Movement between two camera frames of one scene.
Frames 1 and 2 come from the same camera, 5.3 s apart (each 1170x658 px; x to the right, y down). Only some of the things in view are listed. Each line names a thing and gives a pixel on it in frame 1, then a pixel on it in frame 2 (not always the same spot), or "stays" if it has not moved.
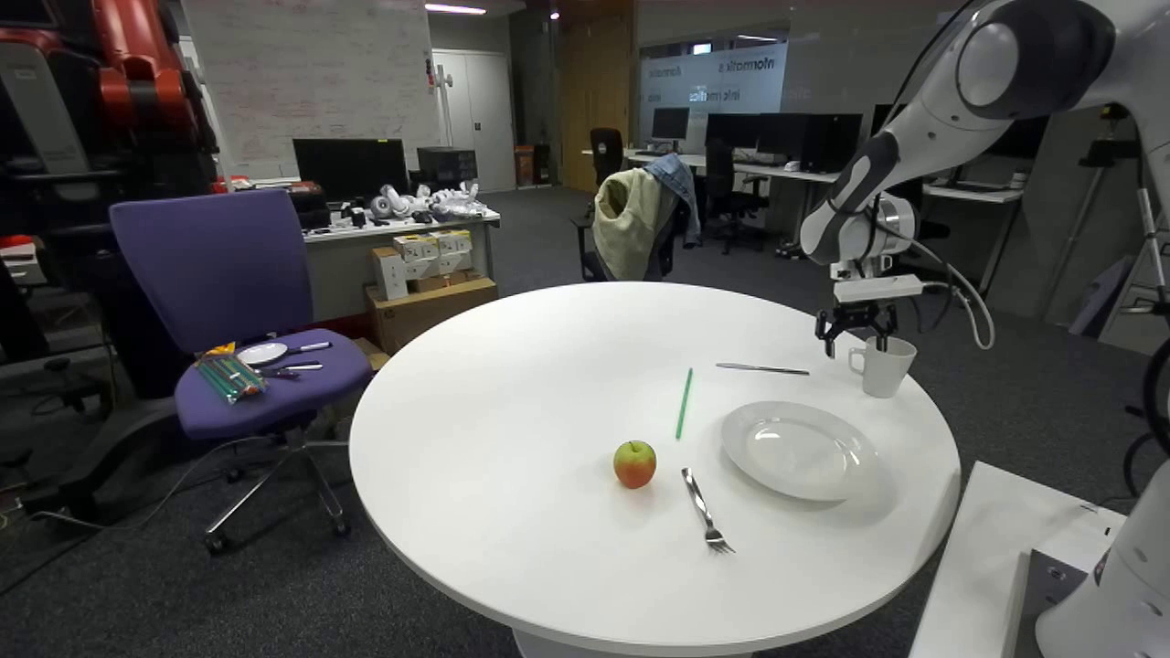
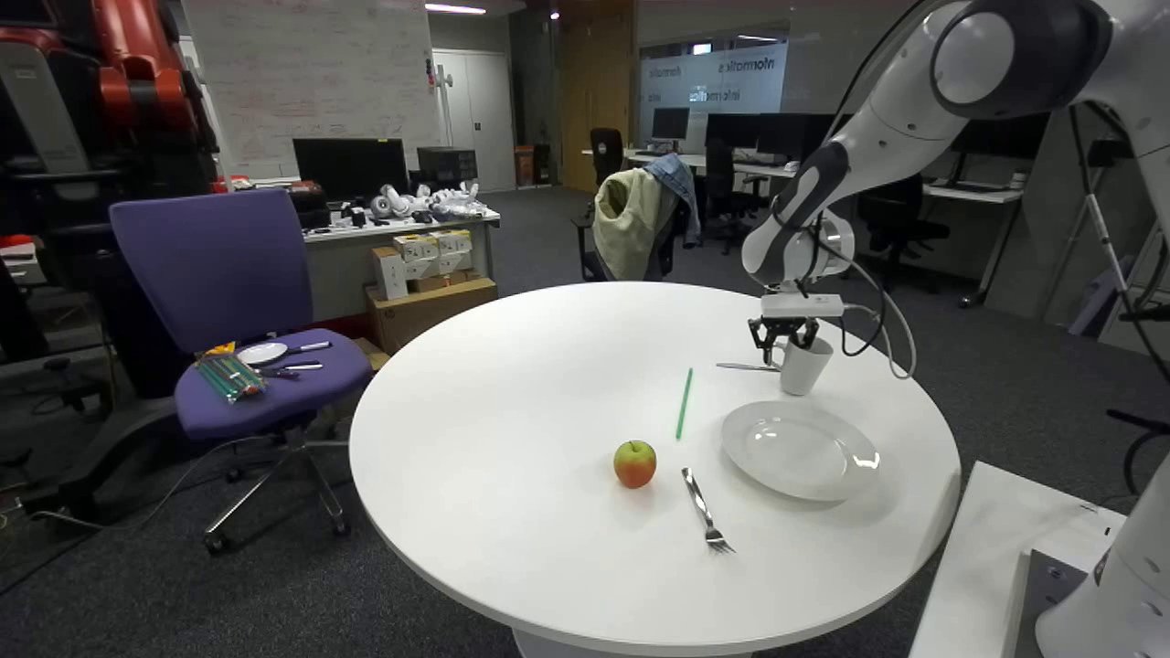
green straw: [684, 402] stays
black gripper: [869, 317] -> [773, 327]
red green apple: [635, 462] stays
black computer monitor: [349, 168] stays
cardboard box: [397, 311] stays
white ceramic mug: [884, 369] -> [798, 366]
